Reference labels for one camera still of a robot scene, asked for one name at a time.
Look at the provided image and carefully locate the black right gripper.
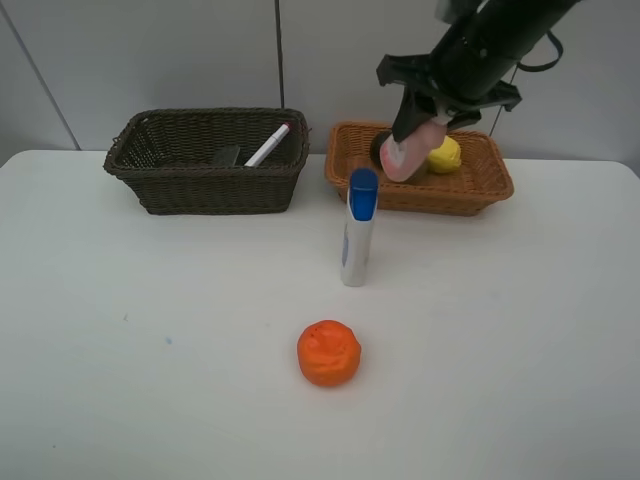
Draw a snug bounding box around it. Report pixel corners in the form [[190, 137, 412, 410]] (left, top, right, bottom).
[[376, 54, 522, 143]]

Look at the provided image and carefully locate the yellow lemon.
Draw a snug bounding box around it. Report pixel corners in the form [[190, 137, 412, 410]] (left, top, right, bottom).
[[427, 136, 461, 174]]

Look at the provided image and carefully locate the pink lotion bottle white cap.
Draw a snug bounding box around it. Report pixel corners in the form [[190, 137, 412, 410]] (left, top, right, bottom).
[[379, 121, 447, 183]]

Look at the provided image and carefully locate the dark purple mangosteen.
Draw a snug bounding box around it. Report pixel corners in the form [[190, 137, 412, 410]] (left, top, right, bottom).
[[369, 130, 392, 169]]

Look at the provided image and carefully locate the white tube blue cap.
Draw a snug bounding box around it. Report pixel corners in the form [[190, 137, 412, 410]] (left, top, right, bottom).
[[341, 168, 379, 287]]

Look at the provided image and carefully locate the white marker pink cap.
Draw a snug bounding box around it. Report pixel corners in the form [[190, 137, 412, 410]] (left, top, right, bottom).
[[244, 123, 290, 167]]

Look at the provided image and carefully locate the black felt board eraser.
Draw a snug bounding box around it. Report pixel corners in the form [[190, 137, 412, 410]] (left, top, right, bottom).
[[212, 145, 241, 167]]

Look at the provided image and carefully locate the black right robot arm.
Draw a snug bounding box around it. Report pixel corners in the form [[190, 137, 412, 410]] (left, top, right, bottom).
[[376, 0, 576, 142]]

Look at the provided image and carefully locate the orange wicker basket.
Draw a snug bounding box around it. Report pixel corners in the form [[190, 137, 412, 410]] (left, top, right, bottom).
[[324, 122, 514, 216]]

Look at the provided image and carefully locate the orange tangerine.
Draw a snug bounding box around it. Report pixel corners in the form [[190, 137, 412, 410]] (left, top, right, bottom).
[[296, 320, 362, 388]]

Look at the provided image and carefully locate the dark brown wicker basket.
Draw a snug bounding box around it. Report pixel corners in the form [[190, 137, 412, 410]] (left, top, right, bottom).
[[104, 107, 309, 215]]

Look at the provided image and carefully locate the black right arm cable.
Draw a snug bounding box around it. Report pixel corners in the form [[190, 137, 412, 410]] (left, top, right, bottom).
[[514, 29, 565, 72]]

